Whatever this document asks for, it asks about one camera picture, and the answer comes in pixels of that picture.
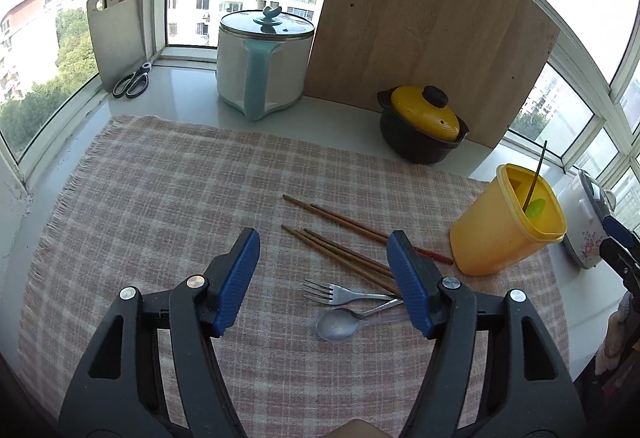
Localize red-tipped wooden chopstick two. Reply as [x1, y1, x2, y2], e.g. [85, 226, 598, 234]
[306, 205, 454, 265]

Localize steel spoon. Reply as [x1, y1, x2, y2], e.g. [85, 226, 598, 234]
[314, 299, 408, 343]

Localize steel fork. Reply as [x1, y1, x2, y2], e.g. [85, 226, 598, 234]
[303, 279, 401, 306]

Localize red-tipped wooden chopstick one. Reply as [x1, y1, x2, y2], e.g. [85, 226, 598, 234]
[282, 194, 388, 244]

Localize black kitchen scissors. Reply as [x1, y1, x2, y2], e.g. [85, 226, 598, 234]
[112, 61, 152, 99]

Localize right hand in glove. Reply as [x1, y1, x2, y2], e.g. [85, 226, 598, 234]
[594, 292, 639, 376]

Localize white floral rice cooker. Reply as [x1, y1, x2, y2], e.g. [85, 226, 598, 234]
[558, 170, 617, 270]

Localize red-tipped wooden chopstick four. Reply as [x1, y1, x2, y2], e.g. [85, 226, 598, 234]
[292, 228, 399, 286]

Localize green plastic spoon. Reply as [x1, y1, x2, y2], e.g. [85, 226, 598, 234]
[524, 198, 546, 219]

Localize brown chopstick in container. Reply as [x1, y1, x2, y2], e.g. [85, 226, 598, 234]
[522, 139, 548, 213]

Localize yellow plastic utensil container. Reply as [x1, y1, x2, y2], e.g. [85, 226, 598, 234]
[449, 164, 566, 276]

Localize pink plaid table cloth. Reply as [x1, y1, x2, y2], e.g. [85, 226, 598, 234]
[14, 113, 572, 438]

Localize black pot with yellow lid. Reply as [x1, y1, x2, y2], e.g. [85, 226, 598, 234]
[376, 85, 469, 165]

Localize large wooden board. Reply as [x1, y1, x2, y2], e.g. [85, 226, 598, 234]
[304, 0, 560, 147]

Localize white teal electric pot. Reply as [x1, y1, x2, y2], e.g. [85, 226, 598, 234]
[217, 7, 314, 122]

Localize white plastic cutting board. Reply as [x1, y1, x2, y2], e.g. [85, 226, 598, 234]
[87, 0, 145, 91]

